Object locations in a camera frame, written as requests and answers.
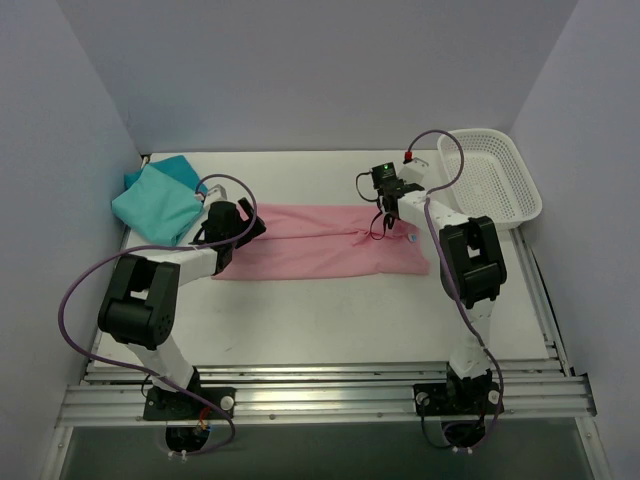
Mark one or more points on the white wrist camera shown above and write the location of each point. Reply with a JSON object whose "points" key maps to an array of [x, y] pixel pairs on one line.
{"points": [[413, 170], [214, 194]]}

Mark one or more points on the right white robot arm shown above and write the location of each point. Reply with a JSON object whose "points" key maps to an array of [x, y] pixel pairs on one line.
{"points": [[472, 267]]}

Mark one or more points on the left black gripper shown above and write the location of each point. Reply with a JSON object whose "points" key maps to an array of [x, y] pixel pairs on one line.
{"points": [[245, 220]]}

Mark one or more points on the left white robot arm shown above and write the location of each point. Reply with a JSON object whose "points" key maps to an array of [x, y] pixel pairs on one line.
{"points": [[139, 307]]}

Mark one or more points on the pink t shirt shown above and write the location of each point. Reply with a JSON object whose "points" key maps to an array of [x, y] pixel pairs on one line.
{"points": [[307, 242]]}

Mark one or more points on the teal folded t shirt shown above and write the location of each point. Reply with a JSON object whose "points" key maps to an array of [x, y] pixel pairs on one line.
{"points": [[161, 201]]}

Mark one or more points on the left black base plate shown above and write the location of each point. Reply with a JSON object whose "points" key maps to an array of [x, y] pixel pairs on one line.
{"points": [[162, 405]]}

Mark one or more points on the white plastic basket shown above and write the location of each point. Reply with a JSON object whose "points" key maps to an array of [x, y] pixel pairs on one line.
{"points": [[490, 177]]}

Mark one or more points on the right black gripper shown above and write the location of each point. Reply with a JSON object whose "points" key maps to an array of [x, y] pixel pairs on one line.
{"points": [[388, 201]]}

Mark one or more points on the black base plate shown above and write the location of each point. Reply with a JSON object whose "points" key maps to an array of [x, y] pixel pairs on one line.
{"points": [[440, 399], [162, 405]]}

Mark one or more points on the aluminium rail frame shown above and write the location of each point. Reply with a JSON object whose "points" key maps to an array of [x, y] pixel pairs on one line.
{"points": [[373, 393]]}

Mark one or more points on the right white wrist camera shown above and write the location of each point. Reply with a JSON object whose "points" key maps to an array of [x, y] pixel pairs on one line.
{"points": [[413, 170]]}

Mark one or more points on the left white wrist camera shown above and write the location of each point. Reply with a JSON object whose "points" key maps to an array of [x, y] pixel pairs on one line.
{"points": [[214, 194]]}

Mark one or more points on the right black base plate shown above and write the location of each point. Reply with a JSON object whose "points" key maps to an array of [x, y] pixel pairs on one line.
{"points": [[440, 399]]}

